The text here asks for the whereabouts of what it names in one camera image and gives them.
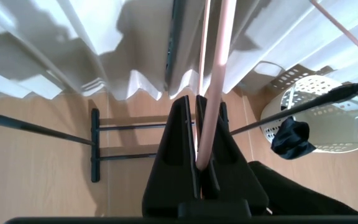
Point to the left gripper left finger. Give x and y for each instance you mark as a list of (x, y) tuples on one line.
[(166, 183)]

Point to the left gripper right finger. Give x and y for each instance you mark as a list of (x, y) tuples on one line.
[(238, 186)]

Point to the white curtain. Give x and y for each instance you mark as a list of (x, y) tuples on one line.
[(73, 31)]

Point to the black shorts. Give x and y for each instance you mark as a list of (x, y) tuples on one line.
[(291, 193)]

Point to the white laundry basket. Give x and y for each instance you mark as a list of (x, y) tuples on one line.
[(337, 130)]

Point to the pink clothes hanger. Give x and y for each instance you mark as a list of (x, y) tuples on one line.
[(346, 34), (219, 62)]

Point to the black clothes rack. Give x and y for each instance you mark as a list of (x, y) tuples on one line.
[(95, 146)]

